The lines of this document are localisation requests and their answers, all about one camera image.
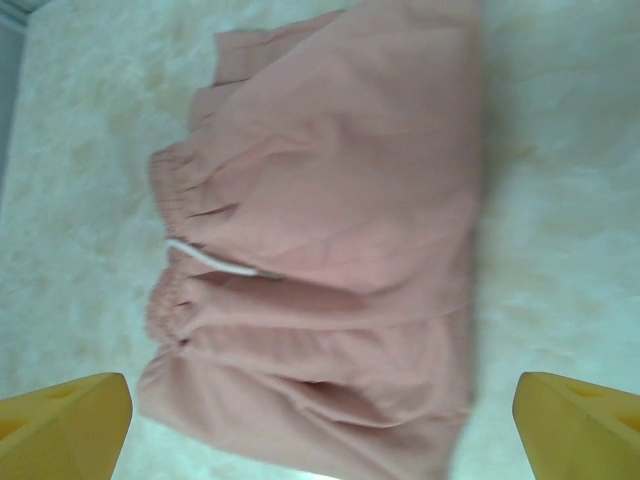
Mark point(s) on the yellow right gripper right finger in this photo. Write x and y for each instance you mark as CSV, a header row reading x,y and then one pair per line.
x,y
585,435

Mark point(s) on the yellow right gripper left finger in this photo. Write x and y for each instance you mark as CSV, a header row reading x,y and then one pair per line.
x,y
60,430

